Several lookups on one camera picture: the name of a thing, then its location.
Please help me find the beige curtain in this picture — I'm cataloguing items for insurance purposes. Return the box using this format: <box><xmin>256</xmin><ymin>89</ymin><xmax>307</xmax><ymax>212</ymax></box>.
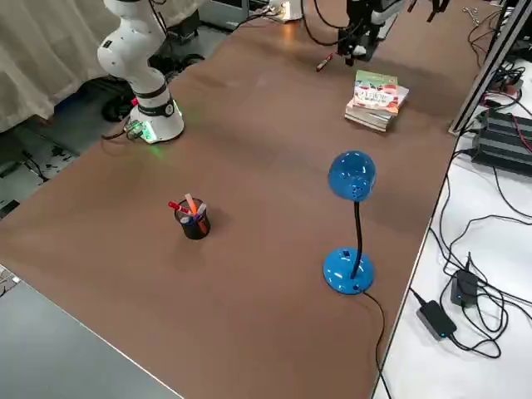
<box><xmin>0</xmin><ymin>0</ymin><xmax>126</xmax><ymax>135</ymax></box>

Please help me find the colourful picture book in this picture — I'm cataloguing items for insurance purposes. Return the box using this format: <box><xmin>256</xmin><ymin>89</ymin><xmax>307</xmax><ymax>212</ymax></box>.
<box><xmin>347</xmin><ymin>69</ymin><xmax>411</xmax><ymax>117</ymax></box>

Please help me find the upright black power adapter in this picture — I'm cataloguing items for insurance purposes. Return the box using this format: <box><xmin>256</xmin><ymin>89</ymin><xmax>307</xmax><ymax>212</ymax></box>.
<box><xmin>450</xmin><ymin>251</ymin><xmax>480</xmax><ymax>309</ymax></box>

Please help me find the black pen cup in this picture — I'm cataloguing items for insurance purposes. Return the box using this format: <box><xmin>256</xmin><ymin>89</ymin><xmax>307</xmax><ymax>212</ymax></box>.
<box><xmin>174</xmin><ymin>207</ymin><xmax>212</xmax><ymax>242</ymax></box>

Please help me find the black lamp cord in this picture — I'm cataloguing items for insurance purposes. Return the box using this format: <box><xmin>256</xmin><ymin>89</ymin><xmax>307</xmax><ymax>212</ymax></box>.
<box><xmin>360</xmin><ymin>290</ymin><xmax>394</xmax><ymax>399</ymax></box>

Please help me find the usb hub with plugs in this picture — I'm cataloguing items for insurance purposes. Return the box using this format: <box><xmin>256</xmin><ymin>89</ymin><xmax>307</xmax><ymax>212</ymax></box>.
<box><xmin>494</xmin><ymin>76</ymin><xmax>525</xmax><ymax>99</ymax></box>

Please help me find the blue desk lamp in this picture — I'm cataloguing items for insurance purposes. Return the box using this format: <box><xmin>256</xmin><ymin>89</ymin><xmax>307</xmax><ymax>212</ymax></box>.
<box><xmin>322</xmin><ymin>150</ymin><xmax>379</xmax><ymax>297</ymax></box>

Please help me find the black ribbed power supply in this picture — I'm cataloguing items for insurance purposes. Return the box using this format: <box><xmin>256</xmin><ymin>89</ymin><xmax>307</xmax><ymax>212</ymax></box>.
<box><xmin>470</xmin><ymin>108</ymin><xmax>532</xmax><ymax>176</ymax></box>

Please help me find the aluminium frame post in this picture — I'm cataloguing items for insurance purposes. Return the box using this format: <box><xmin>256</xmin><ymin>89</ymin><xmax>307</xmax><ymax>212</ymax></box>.
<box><xmin>447</xmin><ymin>0</ymin><xmax>532</xmax><ymax>136</ymax></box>

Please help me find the orange highlighter pen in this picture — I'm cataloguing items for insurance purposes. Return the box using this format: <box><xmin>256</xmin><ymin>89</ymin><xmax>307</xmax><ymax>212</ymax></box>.
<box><xmin>184</xmin><ymin>191</ymin><xmax>209</xmax><ymax>234</ymax></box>

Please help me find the flat black power brick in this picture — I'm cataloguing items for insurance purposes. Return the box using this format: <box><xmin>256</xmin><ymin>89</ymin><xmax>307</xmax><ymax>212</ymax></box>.
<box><xmin>416</xmin><ymin>299</ymin><xmax>459</xmax><ymax>343</ymax></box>

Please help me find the grey closed laptop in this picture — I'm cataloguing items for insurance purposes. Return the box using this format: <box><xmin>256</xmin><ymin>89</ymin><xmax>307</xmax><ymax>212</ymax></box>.
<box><xmin>371</xmin><ymin>10</ymin><xmax>402</xmax><ymax>45</ymax></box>

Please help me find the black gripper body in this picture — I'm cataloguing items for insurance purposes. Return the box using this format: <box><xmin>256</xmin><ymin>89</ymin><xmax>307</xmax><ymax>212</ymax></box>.
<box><xmin>347</xmin><ymin>0</ymin><xmax>372</xmax><ymax>34</ymax></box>

